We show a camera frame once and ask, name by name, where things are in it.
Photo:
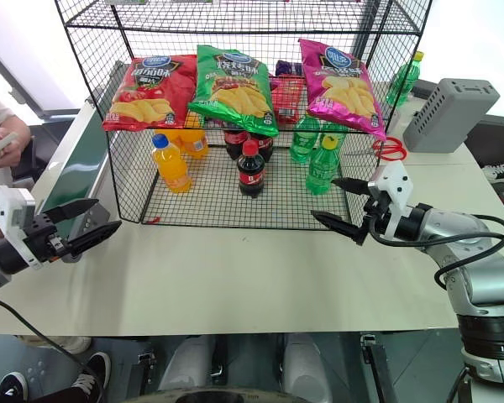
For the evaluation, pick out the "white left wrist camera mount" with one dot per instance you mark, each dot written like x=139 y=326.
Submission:
x=10 y=210

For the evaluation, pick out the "grey perforated plastic box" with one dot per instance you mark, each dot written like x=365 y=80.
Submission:
x=445 y=113

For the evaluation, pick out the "green soda bottle yellow cap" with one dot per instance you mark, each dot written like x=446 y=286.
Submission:
x=322 y=168
x=401 y=84

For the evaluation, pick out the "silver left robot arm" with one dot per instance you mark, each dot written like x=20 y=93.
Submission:
x=0 y=260

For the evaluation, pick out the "small purple snack packet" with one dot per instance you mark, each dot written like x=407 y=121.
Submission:
x=286 y=68

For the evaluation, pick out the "green potato chips bag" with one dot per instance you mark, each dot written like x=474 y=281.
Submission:
x=231 y=84

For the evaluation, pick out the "person's bare hand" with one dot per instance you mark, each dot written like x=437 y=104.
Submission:
x=9 y=149

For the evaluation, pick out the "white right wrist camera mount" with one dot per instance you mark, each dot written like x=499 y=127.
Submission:
x=397 y=184

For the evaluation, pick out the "magenta potato chips bag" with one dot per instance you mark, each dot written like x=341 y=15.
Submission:
x=340 y=80

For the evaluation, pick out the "dark rounded robot base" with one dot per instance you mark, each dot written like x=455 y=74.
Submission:
x=222 y=398

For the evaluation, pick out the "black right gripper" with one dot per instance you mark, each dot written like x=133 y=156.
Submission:
x=376 y=207

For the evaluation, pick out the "red potato chips bag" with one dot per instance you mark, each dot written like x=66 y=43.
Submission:
x=151 y=96

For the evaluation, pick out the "black white sneaker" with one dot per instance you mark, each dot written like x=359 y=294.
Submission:
x=13 y=388
x=91 y=373

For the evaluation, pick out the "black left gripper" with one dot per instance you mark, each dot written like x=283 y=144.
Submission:
x=42 y=239

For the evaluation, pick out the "green conveyor belt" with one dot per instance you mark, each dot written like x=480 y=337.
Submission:
x=77 y=168

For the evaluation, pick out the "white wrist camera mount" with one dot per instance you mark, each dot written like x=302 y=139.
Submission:
x=397 y=184
x=10 y=210

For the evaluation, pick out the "orange soda bottle blue cap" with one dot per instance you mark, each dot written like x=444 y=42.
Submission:
x=171 y=168

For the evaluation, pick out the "cola bottle red cap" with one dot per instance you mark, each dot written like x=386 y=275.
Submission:
x=251 y=172

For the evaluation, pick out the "person in white shirt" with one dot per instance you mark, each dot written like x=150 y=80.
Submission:
x=0 y=109

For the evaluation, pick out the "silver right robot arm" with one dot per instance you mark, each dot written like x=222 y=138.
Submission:
x=479 y=268

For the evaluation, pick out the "small red snack packet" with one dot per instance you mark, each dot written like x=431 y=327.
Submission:
x=287 y=98

